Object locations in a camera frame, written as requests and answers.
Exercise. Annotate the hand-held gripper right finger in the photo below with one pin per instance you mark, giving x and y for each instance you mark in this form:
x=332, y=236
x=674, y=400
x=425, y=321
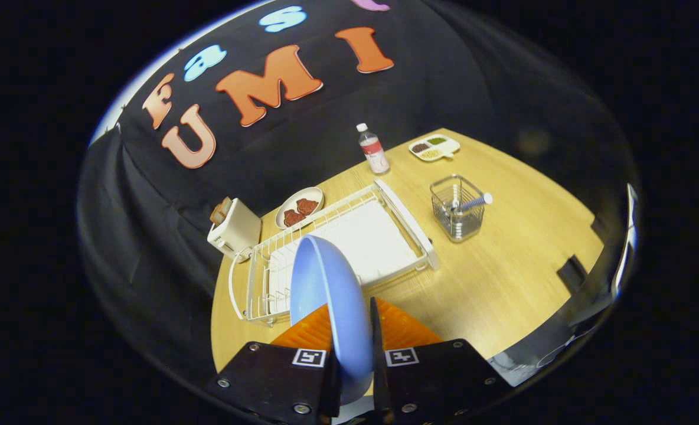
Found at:
x=432, y=383

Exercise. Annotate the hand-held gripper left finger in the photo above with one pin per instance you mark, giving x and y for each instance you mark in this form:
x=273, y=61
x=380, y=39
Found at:
x=278, y=378

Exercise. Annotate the blue plate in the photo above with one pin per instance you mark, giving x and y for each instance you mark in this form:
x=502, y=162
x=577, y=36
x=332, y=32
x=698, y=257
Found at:
x=332, y=295

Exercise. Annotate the blue and white spoon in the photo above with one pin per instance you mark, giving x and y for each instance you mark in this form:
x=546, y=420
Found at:
x=473, y=202

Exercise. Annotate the white sectioned dish with beans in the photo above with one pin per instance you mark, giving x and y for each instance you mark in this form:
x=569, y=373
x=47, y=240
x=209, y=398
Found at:
x=434, y=149

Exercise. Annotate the white toaster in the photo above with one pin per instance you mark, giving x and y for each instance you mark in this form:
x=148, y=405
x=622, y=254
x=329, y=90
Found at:
x=237, y=233

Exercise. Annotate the brown meat piece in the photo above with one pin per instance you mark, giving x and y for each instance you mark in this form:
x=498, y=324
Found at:
x=292, y=218
x=307, y=206

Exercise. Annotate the white bowl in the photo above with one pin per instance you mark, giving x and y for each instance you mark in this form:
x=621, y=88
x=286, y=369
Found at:
x=284, y=206

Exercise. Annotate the toast slices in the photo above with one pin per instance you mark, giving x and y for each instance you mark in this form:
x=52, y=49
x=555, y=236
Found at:
x=221, y=211

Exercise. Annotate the clear plastic bottle red label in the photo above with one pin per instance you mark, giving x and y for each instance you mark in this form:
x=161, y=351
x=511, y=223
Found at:
x=374, y=154

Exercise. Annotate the black table edge bracket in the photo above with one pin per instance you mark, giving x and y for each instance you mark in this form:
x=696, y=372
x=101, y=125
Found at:
x=572, y=273

